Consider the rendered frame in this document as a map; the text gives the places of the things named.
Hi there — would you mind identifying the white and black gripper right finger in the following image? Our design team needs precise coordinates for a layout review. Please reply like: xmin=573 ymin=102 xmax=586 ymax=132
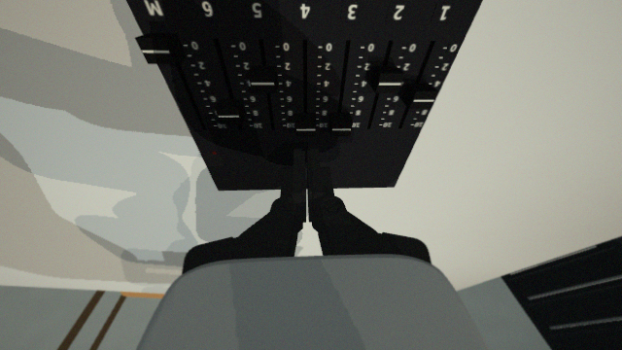
xmin=307 ymin=148 xmax=432 ymax=263

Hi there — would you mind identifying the black lighting desk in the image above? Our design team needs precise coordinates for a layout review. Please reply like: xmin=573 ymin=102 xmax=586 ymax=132
xmin=126 ymin=0 xmax=483 ymax=191

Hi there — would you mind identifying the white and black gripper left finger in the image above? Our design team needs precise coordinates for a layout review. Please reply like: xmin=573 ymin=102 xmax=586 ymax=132
xmin=182 ymin=149 xmax=306 ymax=274

